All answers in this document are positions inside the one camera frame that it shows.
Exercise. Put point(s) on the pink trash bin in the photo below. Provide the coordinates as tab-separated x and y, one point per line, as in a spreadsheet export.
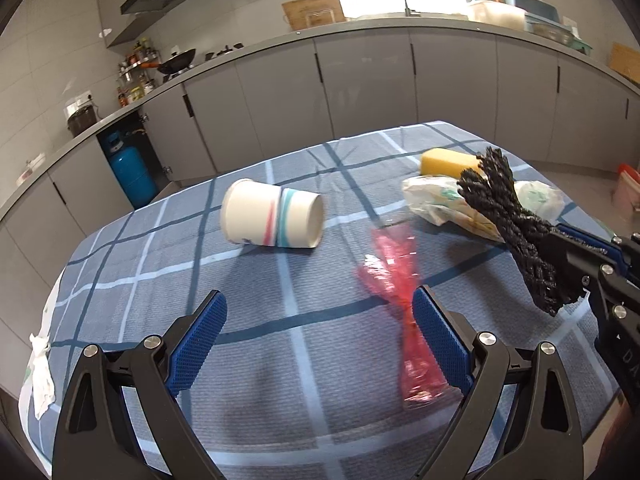
627	185

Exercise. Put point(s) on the red plastic bag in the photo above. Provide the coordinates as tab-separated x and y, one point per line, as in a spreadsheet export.
395	265

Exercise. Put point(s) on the dark rice cooker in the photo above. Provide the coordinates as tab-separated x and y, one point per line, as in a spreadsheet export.
82	120

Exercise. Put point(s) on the metal spice rack with bottles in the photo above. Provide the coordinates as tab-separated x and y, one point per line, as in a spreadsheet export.
140	57

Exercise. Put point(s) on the yellow sponge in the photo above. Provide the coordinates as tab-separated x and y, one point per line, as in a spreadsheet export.
442	160

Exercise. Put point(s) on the blue dish rack with lid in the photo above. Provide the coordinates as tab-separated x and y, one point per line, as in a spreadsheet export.
530	5

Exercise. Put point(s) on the white printed plastic bag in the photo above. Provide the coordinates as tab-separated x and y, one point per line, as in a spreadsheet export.
430	195

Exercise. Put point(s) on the wooden cutting board on stand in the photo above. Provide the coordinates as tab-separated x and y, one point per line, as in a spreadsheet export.
312	10

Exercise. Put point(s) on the grey kitchen counter cabinets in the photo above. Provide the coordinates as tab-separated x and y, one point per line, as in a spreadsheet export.
375	80

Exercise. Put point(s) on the green plastic basket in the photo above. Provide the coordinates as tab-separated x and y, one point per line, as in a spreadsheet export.
582	45

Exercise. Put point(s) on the black wok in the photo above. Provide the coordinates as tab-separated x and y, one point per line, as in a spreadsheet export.
172	62

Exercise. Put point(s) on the white wall outlet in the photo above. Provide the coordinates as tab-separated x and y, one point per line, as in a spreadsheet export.
75	102

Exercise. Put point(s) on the leaning wooden cutting board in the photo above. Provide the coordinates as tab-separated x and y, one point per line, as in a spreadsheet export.
625	62

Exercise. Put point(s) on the white crumpled tissue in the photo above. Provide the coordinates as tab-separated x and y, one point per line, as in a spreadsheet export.
40	375

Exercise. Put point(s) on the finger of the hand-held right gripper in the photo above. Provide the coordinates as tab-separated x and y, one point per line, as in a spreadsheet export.
595	240
575	270

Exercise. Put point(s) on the white striped paper cup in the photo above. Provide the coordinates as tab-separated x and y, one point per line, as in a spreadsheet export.
250	210

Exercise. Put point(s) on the row of condiment bottles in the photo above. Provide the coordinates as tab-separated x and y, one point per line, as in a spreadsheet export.
135	91

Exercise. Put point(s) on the gas stove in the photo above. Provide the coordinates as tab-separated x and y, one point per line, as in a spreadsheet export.
225	51

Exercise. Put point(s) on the blue plaid tablecloth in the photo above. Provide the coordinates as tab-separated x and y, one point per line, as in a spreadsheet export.
300	360

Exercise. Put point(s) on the white plastic tub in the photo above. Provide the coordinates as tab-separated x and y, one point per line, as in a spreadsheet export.
495	14

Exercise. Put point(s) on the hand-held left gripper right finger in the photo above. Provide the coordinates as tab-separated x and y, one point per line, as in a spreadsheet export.
440	340

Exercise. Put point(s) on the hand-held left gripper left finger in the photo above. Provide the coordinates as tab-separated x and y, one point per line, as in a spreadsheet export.
197	340

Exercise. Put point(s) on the blue gas cylinder in cabinet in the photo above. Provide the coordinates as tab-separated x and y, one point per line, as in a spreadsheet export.
130	175

